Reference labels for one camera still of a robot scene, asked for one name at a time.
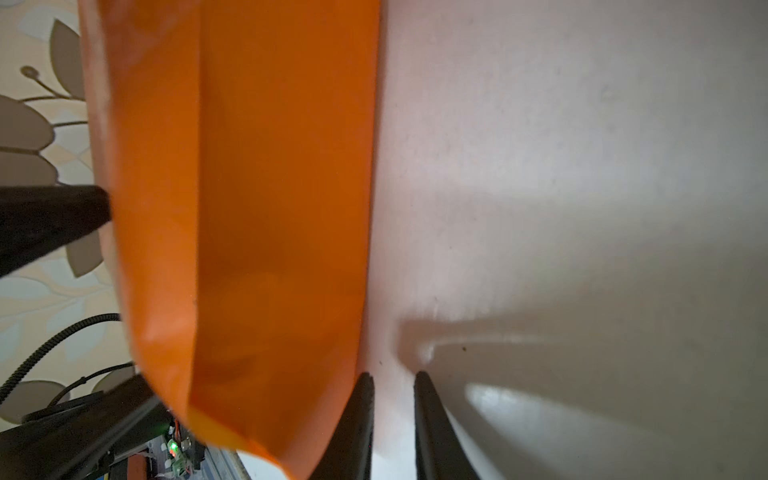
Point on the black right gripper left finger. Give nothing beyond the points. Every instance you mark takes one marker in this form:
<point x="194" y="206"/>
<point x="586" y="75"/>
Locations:
<point x="349" y="452"/>

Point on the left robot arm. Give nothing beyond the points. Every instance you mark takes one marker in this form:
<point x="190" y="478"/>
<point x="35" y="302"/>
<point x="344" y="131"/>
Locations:
<point x="83" y="438"/>

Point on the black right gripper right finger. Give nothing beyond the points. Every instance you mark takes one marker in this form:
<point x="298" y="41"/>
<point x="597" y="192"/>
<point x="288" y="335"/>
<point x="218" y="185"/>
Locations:
<point x="439" y="454"/>

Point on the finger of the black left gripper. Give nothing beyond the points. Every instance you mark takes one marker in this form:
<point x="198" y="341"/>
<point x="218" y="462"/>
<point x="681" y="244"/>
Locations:
<point x="36" y="220"/>

